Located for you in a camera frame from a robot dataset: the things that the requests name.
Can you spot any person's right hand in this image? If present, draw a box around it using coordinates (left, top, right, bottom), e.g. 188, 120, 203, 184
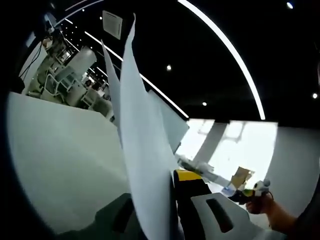
246, 196, 276, 215

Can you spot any brown cardboard box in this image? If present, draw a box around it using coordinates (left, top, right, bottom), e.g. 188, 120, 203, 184
231, 166, 255, 191

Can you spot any ceiling air conditioner vent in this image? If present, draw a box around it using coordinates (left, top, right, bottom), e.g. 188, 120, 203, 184
102, 10, 123, 40

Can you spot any white mobile whiteboard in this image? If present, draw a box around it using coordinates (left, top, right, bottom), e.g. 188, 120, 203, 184
146, 89, 190, 154

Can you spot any wide ceiling light strip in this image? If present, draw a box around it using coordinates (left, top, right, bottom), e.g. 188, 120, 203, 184
177, 0, 266, 121

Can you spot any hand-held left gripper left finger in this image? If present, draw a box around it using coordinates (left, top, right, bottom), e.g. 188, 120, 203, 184
94, 192, 145, 236

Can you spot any white square column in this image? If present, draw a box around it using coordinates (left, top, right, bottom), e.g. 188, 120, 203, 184
67, 46, 98, 83

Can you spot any grey cluttered items pile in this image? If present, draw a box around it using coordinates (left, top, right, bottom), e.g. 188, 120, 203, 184
176, 154, 216, 177

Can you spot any thin ceiling light strip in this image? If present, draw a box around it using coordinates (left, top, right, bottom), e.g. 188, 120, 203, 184
84, 30, 190, 119

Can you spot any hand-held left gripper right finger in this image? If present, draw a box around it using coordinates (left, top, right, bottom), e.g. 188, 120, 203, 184
173, 169, 266, 240

